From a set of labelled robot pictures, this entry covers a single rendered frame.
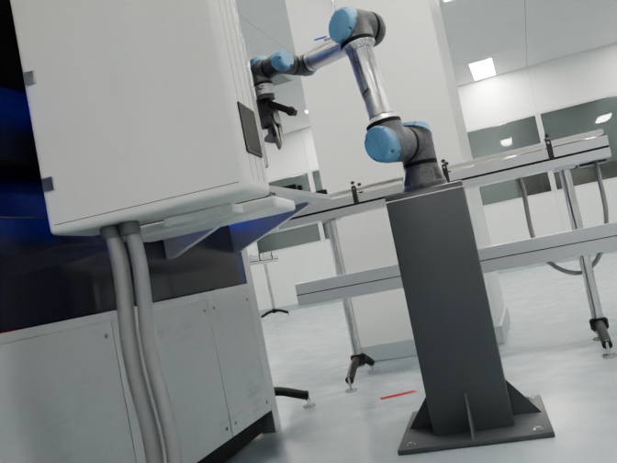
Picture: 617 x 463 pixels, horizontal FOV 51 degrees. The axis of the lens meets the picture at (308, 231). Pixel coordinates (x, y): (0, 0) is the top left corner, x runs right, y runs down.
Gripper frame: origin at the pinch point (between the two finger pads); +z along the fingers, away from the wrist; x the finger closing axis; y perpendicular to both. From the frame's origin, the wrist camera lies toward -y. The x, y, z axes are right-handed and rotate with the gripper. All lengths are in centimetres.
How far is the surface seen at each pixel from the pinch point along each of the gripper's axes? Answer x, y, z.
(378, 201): -82, -16, 23
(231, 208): 92, -18, 31
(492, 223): -796, -29, 35
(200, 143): 105, -19, 17
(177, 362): 55, 28, 69
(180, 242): 51, 22, 32
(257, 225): 0.6, 15.5, 28.0
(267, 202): 84, -24, 30
